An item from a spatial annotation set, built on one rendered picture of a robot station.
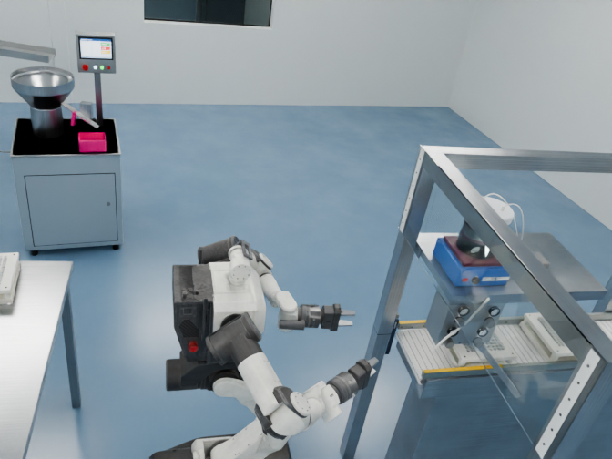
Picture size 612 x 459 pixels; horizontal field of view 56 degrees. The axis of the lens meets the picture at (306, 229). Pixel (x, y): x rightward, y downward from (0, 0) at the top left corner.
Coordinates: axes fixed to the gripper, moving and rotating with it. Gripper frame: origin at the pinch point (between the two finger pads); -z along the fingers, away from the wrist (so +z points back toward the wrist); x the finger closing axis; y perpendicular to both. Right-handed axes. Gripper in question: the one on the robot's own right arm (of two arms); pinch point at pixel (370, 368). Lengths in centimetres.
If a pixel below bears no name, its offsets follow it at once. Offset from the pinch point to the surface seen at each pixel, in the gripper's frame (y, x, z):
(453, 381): 16.9, 15.0, -35.2
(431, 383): 12.0, 15.4, -27.0
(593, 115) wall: -96, 26, -440
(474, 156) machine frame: -10, -67, -48
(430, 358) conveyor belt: 4.7, 12.9, -35.3
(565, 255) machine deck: 23, -30, -82
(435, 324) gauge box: 8.0, -14.8, -22.6
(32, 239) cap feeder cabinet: -254, 86, 24
